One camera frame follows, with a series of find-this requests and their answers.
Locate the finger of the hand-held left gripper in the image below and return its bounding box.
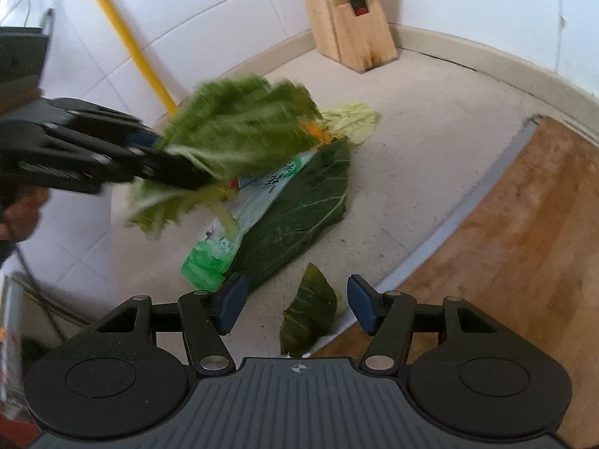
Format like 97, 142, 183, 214
47, 97, 162, 150
19, 143, 216, 195

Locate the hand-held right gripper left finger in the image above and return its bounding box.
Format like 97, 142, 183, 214
94, 271, 249, 377

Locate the pale napa cabbage leaf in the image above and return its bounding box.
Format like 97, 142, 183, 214
320, 102, 381, 146

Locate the green and white plastic bag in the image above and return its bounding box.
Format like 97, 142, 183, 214
180, 150, 323, 291

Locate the wooden knife block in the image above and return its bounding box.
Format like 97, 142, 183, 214
294, 0, 399, 74

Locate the green leaf with pale veins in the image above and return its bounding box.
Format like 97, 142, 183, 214
124, 75, 326, 244

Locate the wooden cutting board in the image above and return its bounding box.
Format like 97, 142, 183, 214
309, 114, 599, 449

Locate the yellow pipe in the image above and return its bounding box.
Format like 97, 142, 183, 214
75, 0, 179, 115

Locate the person's left hand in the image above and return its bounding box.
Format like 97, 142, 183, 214
0, 186, 50, 244

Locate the small dark green leaf piece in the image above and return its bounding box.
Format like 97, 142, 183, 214
279, 262, 338, 358

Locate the orange peel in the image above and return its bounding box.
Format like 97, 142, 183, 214
299, 119, 335, 143

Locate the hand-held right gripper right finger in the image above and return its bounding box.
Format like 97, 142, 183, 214
346, 275, 499, 375

